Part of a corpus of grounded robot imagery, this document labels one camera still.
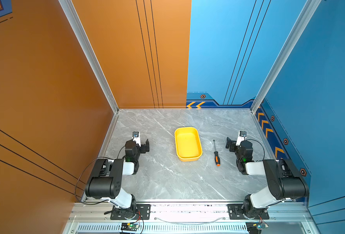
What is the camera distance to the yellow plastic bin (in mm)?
909

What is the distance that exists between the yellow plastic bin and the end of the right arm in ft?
0.58

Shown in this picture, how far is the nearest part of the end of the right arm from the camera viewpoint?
72cm
